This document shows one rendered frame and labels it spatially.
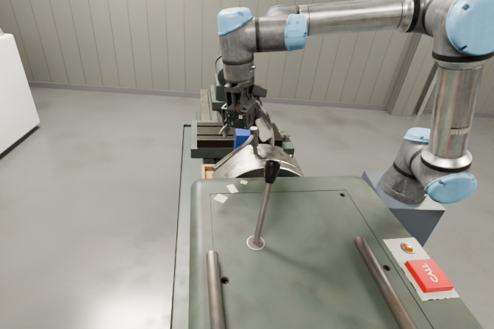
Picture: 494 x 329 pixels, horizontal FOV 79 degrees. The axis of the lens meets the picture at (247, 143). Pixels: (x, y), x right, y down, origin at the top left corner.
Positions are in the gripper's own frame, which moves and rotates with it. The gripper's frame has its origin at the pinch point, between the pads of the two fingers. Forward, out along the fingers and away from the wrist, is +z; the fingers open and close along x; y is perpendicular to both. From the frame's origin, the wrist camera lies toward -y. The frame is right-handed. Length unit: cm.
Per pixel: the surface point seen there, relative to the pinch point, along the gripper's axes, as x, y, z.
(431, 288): 46, 25, 7
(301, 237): 21.6, 24.0, 4.6
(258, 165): 3.4, 2.5, 5.9
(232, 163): -5.4, 1.7, 7.8
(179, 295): -30, 17, 70
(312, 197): 20.7, 10.6, 5.7
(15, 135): -271, -63, 83
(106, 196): -155, -49, 112
